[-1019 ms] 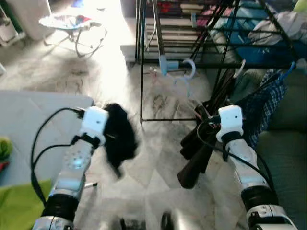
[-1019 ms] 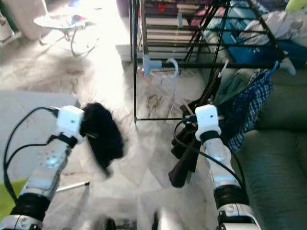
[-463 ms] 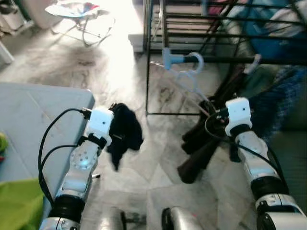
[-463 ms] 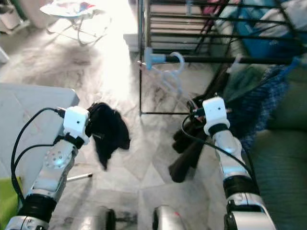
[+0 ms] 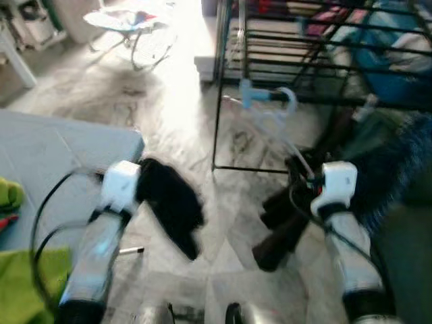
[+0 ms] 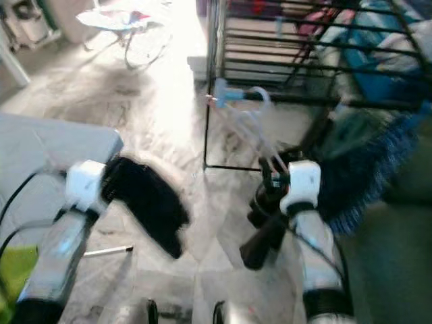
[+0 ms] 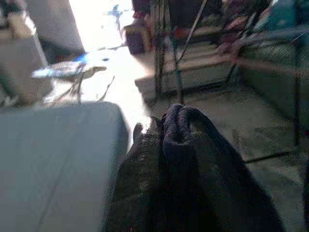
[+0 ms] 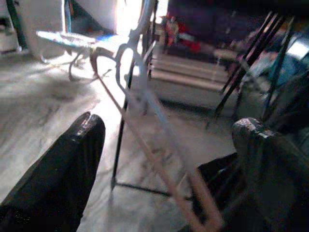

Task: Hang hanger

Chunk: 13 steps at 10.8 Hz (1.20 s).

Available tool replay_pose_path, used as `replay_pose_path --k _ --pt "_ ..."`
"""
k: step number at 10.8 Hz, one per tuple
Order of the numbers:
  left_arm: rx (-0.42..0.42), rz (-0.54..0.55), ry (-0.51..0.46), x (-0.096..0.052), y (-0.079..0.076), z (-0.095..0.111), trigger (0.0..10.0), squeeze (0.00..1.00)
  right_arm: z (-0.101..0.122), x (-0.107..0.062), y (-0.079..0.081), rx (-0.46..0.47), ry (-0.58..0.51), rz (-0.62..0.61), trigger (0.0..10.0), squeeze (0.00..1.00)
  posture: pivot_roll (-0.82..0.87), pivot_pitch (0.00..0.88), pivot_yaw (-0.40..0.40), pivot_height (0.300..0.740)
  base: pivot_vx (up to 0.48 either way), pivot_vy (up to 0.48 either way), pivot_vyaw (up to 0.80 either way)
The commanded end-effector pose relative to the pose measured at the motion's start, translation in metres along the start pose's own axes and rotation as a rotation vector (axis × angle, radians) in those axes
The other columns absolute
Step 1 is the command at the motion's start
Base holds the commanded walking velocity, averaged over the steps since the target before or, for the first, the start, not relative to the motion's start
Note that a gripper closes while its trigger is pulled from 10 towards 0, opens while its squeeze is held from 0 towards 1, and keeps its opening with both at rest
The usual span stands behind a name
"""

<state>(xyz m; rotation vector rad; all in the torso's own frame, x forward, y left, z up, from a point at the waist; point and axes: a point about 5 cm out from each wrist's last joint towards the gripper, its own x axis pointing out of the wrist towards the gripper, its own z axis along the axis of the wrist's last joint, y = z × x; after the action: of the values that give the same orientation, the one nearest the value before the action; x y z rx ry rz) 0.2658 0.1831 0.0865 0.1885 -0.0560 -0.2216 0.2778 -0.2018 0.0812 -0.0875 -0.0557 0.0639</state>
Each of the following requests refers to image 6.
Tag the lime green t-shirt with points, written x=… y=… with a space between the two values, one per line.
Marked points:
x=17 y=277

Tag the black metal clothes rack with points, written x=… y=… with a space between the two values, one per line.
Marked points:
x=310 y=47

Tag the silver right robot leg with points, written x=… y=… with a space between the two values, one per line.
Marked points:
x=239 y=316

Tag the white pillow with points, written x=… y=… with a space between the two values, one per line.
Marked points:
x=405 y=54

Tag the white frame baby bouncer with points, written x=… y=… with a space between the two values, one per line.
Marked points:
x=118 y=19

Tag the blue plaid shirt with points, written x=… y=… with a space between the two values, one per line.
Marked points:
x=364 y=169

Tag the green leather sofa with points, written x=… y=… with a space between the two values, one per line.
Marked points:
x=391 y=263

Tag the pale grey clothes hanger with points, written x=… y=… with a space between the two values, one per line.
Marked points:
x=250 y=125

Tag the blue cushion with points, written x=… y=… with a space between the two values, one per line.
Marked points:
x=381 y=77

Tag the silver left robot leg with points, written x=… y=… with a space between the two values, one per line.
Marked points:
x=138 y=316

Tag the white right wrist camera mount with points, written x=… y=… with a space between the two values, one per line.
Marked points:
x=302 y=185

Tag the black garment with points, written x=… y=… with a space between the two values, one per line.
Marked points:
x=263 y=239

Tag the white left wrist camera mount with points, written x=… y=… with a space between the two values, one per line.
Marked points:
x=84 y=185

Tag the light blue folding table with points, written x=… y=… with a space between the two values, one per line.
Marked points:
x=47 y=155

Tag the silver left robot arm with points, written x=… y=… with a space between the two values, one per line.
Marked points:
x=61 y=253

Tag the silver robot leg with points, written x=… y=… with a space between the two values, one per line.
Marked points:
x=138 y=316
x=239 y=316

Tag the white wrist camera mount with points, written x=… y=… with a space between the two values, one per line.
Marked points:
x=84 y=185
x=302 y=185

